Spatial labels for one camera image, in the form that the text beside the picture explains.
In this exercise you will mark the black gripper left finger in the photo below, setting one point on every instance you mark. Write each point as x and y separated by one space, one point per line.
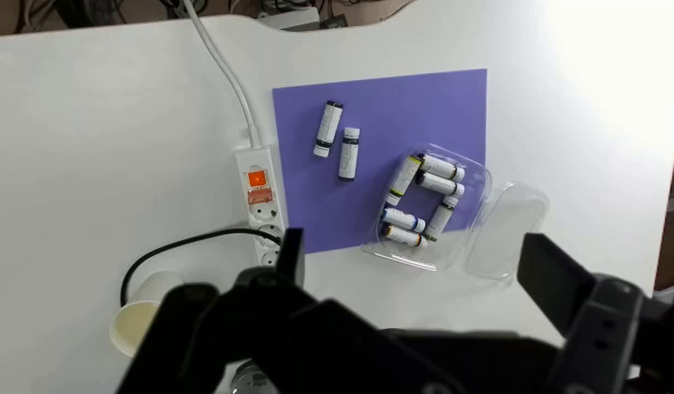
293 253

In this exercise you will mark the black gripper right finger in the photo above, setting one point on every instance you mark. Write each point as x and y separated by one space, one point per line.
553 276

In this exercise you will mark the clear plastic container lid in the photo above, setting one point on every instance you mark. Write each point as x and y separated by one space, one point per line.
509 225

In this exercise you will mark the clear plastic container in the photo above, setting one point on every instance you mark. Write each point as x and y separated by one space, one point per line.
471 197

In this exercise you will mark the white power strip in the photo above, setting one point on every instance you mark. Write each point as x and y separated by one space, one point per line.
259 191

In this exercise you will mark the purple paper mat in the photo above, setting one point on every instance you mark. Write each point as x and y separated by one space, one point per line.
394 109

